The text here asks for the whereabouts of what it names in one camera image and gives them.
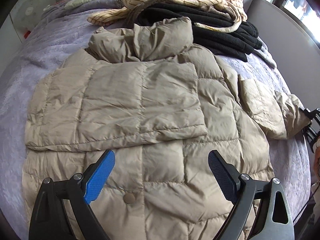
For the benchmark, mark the lavender embossed bedspread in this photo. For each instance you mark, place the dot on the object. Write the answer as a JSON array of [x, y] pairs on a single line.
[[60, 33]]

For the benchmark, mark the person's right hand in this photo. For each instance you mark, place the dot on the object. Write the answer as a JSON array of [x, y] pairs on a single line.
[[316, 150]]

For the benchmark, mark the beige quilted down jacket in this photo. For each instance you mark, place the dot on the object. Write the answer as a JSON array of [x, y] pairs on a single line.
[[161, 102]]

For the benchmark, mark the folded black fleece garment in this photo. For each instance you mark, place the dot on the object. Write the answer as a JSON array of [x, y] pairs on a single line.
[[237, 44]]

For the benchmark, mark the cream striped plush garment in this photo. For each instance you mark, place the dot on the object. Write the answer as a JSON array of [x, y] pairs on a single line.
[[130, 9]]

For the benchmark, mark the white electric fan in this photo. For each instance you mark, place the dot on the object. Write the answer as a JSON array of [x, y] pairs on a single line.
[[29, 12]]

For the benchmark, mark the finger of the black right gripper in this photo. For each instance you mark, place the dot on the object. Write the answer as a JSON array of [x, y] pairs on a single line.
[[309, 132]]

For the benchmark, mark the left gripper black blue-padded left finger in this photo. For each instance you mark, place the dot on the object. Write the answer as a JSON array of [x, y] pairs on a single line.
[[49, 219]]

